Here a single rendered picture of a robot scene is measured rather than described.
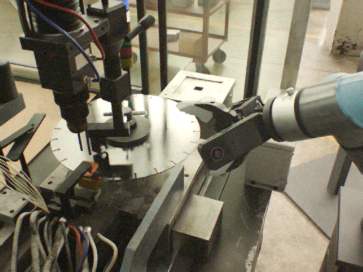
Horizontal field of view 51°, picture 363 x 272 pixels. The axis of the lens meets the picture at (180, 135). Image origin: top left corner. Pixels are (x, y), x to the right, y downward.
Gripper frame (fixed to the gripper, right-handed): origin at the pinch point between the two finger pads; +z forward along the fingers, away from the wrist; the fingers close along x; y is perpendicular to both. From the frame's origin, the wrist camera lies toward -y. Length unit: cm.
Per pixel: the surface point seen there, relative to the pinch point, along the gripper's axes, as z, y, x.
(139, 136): 13.8, -0.6, 3.7
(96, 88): 70, 30, 18
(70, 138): 24.4, -9.6, 9.8
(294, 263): 49, 66, -88
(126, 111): 14.6, 0.1, 9.7
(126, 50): 31.1, 20.3, 23.0
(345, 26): 94, 305, -26
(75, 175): 11.3, -18.3, 4.5
